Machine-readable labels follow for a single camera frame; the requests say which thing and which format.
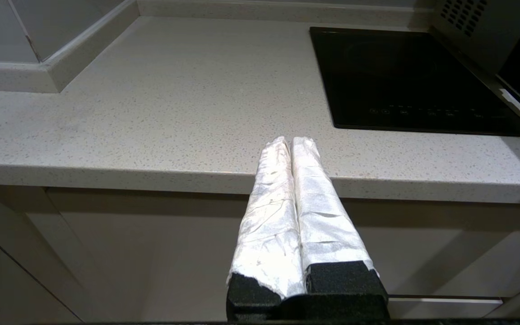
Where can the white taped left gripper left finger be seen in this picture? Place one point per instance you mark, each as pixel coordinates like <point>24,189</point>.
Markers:
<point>269,225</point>

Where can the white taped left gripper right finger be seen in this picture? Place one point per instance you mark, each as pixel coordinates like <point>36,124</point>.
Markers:
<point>327,225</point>

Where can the silver microwave oven body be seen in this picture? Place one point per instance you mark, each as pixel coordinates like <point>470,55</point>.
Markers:
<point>476,31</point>

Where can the white counter cabinet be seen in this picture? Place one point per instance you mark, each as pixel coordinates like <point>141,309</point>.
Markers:
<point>129,253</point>

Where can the black induction cooktop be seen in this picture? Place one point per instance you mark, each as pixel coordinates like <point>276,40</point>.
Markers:
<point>404,81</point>

